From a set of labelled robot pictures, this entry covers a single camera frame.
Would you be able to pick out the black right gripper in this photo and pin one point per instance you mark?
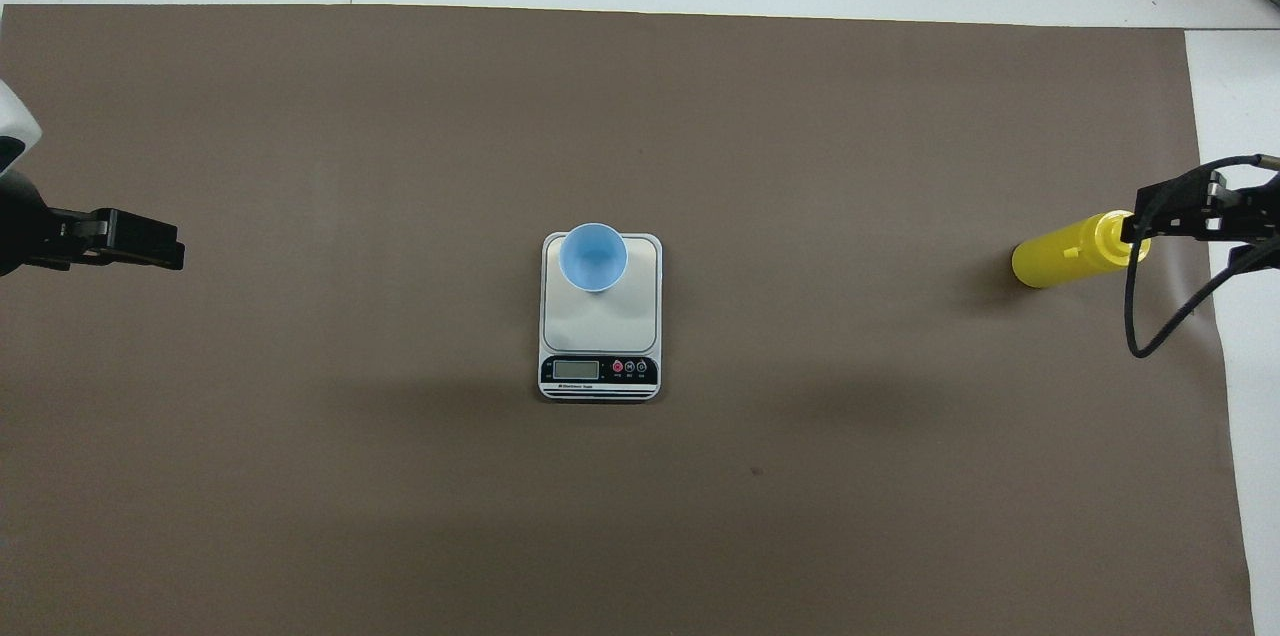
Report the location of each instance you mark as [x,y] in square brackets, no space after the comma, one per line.
[1262,256]

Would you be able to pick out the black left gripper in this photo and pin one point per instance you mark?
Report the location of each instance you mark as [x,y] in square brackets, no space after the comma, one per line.
[22,226]

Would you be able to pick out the yellow squeeze seasoning bottle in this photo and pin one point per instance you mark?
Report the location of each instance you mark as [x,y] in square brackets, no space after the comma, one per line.
[1065,256]

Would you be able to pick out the silver digital kitchen scale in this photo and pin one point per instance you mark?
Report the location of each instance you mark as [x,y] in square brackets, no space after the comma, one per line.
[600,326]

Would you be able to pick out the light blue plastic cup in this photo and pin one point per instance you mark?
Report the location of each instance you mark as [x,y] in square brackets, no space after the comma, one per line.
[593,256]

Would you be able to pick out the brown paper table mat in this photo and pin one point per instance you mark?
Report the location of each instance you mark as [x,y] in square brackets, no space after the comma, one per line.
[600,516]

